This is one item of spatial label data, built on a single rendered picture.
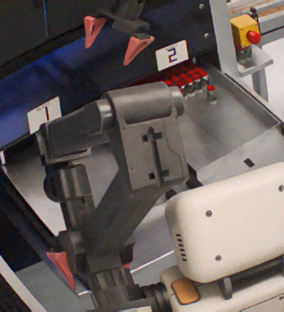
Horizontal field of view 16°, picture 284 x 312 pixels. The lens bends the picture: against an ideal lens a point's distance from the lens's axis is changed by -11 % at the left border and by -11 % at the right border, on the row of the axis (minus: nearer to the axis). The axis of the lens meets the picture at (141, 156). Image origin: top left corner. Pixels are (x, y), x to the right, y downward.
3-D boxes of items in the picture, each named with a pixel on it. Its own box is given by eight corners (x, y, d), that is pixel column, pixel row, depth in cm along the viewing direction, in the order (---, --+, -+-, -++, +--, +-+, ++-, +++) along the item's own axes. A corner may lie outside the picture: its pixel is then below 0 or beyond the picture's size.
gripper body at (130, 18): (133, 33, 198) (146, 5, 195) (93, 16, 201) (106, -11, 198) (148, 31, 203) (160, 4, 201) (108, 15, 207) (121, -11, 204)
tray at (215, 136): (112, 106, 249) (111, 94, 247) (202, 67, 258) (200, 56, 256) (197, 184, 226) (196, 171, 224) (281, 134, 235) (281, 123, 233)
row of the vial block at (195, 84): (144, 113, 246) (142, 97, 243) (206, 84, 252) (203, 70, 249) (149, 118, 244) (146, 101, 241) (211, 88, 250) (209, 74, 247)
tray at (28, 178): (-3, 168, 237) (-7, 158, 235) (83, 121, 246) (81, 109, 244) (63, 251, 214) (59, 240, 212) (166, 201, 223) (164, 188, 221)
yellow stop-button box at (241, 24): (225, 36, 255) (222, 16, 251) (245, 29, 258) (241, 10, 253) (243, 49, 250) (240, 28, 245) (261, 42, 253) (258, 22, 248)
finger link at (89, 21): (97, 58, 202) (115, 19, 199) (71, 45, 204) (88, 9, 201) (114, 54, 208) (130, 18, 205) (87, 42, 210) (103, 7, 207)
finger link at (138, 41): (126, 71, 200) (143, 32, 196) (97, 57, 202) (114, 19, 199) (142, 67, 206) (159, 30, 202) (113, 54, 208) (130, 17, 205)
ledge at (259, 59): (209, 54, 266) (208, 48, 265) (244, 41, 271) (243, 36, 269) (241, 78, 257) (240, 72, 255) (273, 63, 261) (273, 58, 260)
